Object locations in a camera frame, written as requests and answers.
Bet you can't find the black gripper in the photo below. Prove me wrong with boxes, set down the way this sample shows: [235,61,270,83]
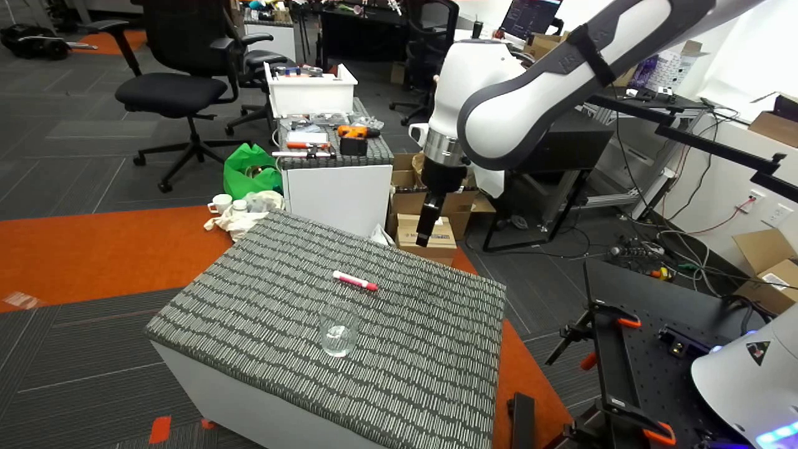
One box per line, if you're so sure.
[413,155,468,250]

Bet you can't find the red marker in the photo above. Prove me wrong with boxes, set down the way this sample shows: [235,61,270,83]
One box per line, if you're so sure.
[332,266,382,296]

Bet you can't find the clear drinking glass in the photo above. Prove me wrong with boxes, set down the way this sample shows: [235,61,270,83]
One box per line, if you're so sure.
[317,304,361,363]

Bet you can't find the small labelled cardboard box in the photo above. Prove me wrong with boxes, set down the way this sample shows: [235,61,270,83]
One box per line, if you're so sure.
[395,212,462,258]

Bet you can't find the open cardboard box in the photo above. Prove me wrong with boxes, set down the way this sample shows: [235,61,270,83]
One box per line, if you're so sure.
[386,148,507,245]

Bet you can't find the small grey carpet mat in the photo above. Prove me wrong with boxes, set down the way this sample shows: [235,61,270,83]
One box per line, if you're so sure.
[271,97,396,172]

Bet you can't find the small white cabinet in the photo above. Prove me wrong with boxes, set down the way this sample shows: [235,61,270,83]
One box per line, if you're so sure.
[280,159,396,245]

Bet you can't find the orange power drill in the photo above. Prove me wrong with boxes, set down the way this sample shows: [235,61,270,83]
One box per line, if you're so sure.
[334,123,371,158]

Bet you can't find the pile of small supplies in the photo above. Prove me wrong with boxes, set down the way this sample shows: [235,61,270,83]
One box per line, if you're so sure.
[271,118,339,162]

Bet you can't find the black desk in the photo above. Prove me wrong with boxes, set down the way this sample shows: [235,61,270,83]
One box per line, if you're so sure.
[477,108,618,254]

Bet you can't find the white plastic bin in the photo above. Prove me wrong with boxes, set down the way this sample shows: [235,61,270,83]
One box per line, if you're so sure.
[262,63,361,123]

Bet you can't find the white cloth pile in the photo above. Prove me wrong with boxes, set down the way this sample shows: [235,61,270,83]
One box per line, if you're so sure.
[203,187,287,245]

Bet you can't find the green bag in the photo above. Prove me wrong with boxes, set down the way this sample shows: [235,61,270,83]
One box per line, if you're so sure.
[223,141,287,203]

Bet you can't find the black mesh office chair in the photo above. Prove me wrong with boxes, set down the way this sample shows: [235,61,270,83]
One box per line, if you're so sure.
[386,0,462,129]

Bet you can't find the open laptop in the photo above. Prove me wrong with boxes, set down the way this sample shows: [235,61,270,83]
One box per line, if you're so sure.
[499,0,567,44]

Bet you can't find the black robot table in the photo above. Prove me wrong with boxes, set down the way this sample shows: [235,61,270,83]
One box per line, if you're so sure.
[572,258,798,449]

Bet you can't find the white drawer cabinet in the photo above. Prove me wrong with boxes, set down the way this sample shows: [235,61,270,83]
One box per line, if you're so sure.
[150,338,386,449]

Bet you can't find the white carton box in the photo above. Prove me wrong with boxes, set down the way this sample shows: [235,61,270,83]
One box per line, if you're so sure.
[629,32,729,96]

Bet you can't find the cardboard box open flaps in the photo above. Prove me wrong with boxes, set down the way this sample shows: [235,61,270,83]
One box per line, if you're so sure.
[731,227,798,320]

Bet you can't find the black bag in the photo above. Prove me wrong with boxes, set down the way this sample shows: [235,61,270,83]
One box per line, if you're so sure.
[0,23,74,63]

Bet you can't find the black clamp orange handle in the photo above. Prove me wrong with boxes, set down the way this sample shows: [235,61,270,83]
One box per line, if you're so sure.
[543,300,645,372]
[572,396,681,449]

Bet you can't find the black strap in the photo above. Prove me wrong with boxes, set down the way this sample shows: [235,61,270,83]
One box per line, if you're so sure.
[507,392,538,449]

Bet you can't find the bundle of floor cables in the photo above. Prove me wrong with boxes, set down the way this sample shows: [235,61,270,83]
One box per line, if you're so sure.
[608,224,745,294]

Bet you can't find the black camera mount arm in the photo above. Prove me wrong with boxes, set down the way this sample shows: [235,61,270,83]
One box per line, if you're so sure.
[587,84,798,205]

